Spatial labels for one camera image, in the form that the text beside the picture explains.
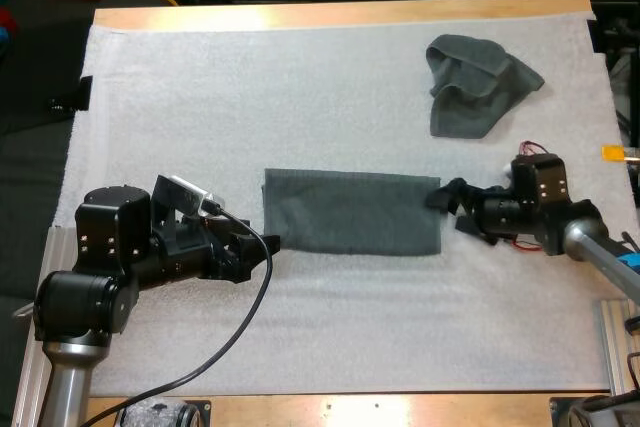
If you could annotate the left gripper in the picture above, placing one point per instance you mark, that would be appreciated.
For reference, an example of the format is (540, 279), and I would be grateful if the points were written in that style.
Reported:
(195, 252)

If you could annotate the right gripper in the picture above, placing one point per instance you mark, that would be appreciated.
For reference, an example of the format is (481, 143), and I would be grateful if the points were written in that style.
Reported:
(505, 217)

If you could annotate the grey-green towel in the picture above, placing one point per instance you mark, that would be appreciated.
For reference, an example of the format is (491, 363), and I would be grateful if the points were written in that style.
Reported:
(350, 212)
(465, 92)

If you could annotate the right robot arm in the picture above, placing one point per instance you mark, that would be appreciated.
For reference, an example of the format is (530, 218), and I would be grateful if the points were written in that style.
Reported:
(585, 242)

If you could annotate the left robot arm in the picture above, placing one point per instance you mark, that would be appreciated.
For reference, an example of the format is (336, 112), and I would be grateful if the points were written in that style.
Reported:
(75, 307)

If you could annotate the crumpled grey-green towel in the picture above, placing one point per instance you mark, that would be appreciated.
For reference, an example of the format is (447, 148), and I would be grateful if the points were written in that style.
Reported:
(465, 92)

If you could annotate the orange clip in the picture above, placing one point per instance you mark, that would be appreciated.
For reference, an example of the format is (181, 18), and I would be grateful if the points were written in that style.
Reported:
(613, 153)

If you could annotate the dark table clamp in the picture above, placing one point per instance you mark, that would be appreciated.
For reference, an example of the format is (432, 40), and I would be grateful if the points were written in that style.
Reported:
(75, 94)

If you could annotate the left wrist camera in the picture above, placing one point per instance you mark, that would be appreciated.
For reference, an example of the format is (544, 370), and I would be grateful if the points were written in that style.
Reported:
(192, 194)

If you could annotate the ribbed aluminium rail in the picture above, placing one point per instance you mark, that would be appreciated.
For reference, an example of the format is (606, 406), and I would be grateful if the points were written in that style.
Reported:
(615, 342)
(40, 337)

